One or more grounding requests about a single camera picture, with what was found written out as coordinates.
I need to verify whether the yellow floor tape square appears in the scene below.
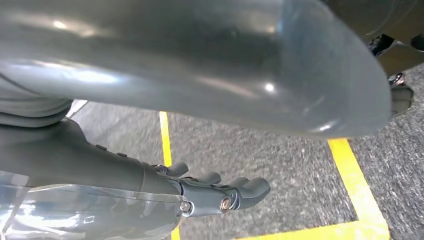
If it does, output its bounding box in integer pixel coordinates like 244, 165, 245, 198
158, 110, 392, 240

